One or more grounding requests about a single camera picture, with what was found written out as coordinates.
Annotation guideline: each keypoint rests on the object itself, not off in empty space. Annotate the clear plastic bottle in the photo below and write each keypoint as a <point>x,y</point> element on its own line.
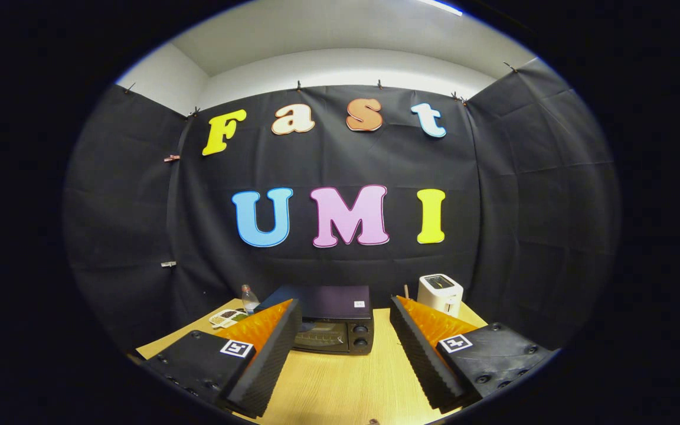
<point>249,301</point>

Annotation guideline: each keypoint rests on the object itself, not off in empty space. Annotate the black toaster oven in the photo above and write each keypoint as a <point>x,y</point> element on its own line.
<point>334,301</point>

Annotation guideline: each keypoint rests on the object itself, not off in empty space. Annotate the divided tray of grains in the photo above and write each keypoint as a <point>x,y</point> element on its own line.
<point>226,319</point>

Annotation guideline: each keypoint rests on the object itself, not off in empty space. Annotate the white bread toaster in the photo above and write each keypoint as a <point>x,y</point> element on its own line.
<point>437,295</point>

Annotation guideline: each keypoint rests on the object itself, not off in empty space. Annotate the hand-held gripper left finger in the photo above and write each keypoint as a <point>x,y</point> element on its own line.
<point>272,360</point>

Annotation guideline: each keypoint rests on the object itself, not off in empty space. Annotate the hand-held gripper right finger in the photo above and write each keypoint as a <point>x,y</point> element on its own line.
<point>419,354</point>

